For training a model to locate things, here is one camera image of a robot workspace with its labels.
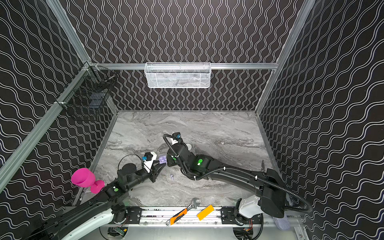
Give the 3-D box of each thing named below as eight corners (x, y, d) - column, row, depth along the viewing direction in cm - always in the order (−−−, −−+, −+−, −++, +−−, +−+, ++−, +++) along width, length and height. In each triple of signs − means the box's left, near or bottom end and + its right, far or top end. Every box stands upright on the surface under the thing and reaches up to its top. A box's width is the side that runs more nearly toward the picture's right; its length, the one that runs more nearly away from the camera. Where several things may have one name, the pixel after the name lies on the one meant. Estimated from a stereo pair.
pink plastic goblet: (91, 198, 82) (71, 188, 69) (89, 184, 87) (71, 172, 74) (105, 191, 84) (88, 179, 71) (102, 178, 89) (87, 165, 77)
